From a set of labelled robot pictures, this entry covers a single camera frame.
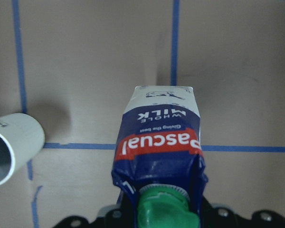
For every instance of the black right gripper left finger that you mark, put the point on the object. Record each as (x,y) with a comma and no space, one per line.
(119,215)

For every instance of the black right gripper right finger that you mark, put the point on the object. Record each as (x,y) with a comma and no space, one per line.
(223,217)

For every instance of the blue white milk carton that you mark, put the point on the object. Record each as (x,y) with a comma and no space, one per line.
(158,162)

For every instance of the white ceramic mug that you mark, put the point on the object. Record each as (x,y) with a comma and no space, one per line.
(21,138)

